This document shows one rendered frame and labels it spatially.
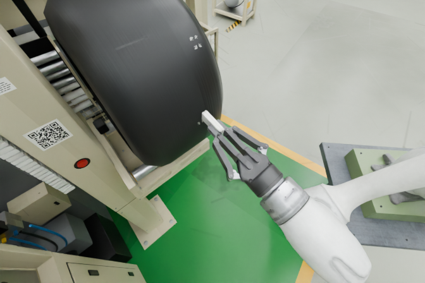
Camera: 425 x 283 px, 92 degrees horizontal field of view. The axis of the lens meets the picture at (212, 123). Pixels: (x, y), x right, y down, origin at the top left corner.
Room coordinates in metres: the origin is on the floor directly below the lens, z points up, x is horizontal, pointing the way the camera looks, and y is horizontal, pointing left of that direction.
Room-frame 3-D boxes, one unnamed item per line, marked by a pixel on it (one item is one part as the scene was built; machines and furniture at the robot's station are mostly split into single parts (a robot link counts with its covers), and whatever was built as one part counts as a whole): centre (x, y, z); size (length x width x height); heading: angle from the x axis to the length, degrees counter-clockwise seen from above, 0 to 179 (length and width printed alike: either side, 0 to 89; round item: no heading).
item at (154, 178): (0.41, 0.18, 0.84); 0.36 x 0.09 x 0.06; 131
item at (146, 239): (0.33, 0.45, 0.01); 0.27 x 0.27 x 0.02; 41
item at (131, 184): (0.40, 0.40, 0.90); 0.40 x 0.03 x 0.10; 41
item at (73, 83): (0.66, 0.68, 1.05); 0.20 x 0.15 x 0.30; 131
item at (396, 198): (0.36, -0.84, 0.77); 0.22 x 0.18 x 0.06; 6
